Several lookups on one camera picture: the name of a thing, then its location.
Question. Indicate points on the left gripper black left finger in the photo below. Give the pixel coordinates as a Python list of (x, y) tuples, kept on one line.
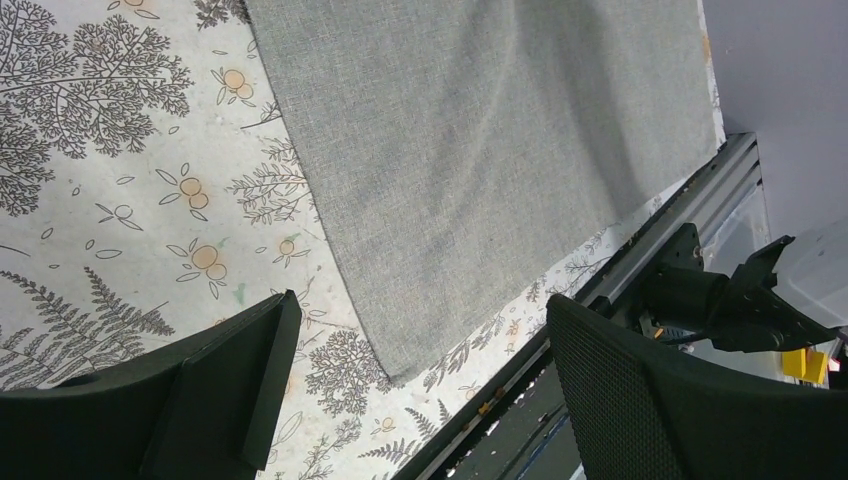
[(204, 407)]

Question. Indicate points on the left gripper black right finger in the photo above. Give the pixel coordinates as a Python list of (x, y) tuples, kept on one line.
[(643, 410)]

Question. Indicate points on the grey cloth napkin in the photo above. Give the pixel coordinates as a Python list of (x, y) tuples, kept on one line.
[(456, 150)]

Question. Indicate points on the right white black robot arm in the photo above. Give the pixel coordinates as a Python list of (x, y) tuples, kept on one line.
[(742, 312)]

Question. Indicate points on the yellow toy block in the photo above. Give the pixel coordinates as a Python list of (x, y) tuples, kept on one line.
[(807, 365)]

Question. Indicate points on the floral patterned tablecloth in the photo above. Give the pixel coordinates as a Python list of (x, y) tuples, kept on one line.
[(150, 189)]

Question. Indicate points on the right aluminium frame post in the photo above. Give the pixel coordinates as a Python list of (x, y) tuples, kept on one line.
[(521, 412)]

